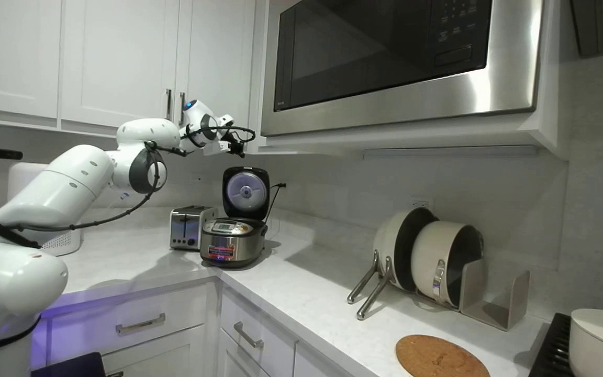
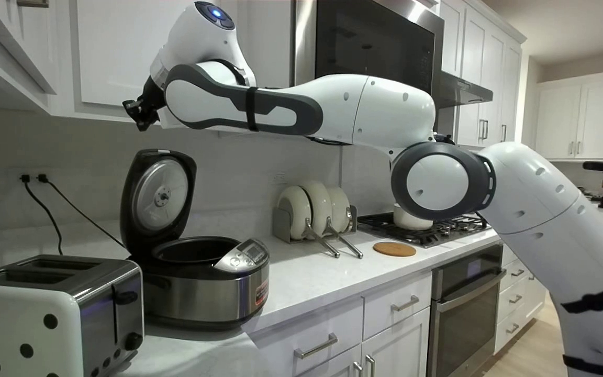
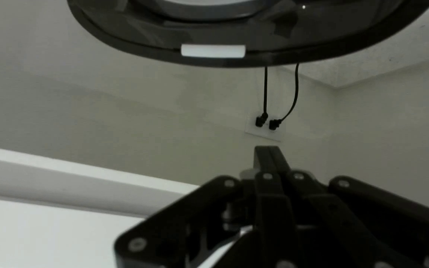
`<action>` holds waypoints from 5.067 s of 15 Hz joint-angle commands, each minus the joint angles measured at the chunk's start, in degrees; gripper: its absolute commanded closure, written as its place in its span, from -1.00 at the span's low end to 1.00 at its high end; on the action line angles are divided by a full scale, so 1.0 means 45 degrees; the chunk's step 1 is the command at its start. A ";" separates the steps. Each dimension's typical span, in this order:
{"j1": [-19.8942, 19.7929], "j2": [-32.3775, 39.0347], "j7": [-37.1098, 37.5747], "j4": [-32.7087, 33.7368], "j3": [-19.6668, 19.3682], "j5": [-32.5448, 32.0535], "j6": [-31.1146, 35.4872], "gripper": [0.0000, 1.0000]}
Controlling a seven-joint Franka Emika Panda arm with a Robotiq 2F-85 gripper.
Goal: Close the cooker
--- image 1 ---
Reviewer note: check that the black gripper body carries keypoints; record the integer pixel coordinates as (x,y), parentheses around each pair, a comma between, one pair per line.
(230,139)

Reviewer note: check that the silver rice cooker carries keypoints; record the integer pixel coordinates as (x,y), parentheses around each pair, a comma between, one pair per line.
(235,242)

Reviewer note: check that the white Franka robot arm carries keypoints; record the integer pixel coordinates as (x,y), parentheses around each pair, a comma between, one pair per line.
(64,182)

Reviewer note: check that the silver toaster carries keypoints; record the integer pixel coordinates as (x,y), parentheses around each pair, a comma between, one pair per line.
(190,229)

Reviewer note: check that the cream frying pan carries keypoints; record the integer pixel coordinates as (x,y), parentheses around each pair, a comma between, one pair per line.
(387,243)

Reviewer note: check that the stainless steel microwave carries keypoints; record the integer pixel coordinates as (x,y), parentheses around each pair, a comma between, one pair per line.
(398,63)

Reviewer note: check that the silver drawer pull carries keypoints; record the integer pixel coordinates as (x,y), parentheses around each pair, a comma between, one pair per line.
(141,324)
(247,337)

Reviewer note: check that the white drawer front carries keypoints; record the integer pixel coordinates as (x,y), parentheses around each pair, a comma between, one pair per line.
(92,326)
(273,352)

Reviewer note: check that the cream saucepan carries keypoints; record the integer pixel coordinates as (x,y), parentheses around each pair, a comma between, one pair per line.
(435,262)

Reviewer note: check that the dark blue object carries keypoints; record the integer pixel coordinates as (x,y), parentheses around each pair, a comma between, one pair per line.
(73,366)

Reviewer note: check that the round cork trivet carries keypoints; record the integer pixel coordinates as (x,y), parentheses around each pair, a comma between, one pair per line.
(440,360)

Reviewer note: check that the beige metal pan rack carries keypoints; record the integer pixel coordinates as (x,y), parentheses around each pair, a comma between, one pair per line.
(516,303)

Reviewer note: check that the black stove top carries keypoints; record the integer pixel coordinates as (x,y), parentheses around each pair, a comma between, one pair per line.
(554,352)

